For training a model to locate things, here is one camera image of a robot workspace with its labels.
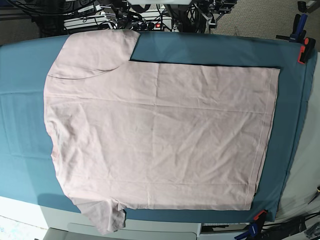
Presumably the teal table cloth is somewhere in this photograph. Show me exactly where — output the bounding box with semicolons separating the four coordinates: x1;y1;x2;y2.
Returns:
0;31;319;223

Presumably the orange blue clamp bottom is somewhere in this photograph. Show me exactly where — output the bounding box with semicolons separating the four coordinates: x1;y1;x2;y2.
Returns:
234;209;268;240

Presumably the orange black clamp top right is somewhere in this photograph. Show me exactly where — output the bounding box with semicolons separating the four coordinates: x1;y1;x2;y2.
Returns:
297;37;316;64

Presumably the white power strip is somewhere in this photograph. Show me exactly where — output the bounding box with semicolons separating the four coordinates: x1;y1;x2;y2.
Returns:
63;17;172;34

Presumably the blue black clamp top right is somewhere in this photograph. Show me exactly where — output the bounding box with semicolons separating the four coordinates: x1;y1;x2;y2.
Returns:
275;13;308;44

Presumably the pink T-shirt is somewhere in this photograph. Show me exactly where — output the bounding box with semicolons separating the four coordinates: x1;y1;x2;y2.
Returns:
43;30;280;235

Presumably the white cabinet under table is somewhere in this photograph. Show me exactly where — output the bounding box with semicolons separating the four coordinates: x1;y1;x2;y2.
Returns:
41;206;202;240

